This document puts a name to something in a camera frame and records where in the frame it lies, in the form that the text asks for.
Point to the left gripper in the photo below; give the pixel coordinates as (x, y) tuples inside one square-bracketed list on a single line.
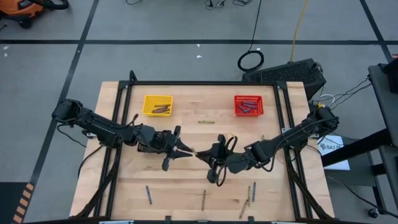
[(161, 141)]

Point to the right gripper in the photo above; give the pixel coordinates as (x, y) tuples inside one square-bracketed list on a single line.
[(230, 160)]

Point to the brown crayon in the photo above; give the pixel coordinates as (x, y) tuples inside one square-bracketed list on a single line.
[(162, 105), (164, 111), (164, 108), (243, 209), (157, 110), (203, 200)]

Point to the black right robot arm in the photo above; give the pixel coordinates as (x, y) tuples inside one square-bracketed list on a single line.
[(289, 138)]

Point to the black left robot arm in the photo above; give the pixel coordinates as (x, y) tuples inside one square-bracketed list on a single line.
[(99, 127)]

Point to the green crayon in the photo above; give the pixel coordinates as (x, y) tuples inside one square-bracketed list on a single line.
[(206, 121)]

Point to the yellow plastic basket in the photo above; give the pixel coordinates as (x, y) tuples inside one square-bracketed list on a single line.
[(149, 101)]

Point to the red plastic basket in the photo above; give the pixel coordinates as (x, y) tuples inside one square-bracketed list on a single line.
[(239, 99)]

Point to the black computer case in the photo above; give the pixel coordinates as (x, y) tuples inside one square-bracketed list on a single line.
[(289, 73)]

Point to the white printed paper sheet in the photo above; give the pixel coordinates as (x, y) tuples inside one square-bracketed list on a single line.
[(334, 155)]

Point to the black caster wheel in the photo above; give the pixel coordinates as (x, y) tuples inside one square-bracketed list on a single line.
[(372, 213)]

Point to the orange shop vacuum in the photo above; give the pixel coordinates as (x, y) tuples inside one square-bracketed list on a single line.
[(18, 9)]

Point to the black aluminium table frame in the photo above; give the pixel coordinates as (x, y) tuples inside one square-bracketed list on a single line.
[(202, 83)]

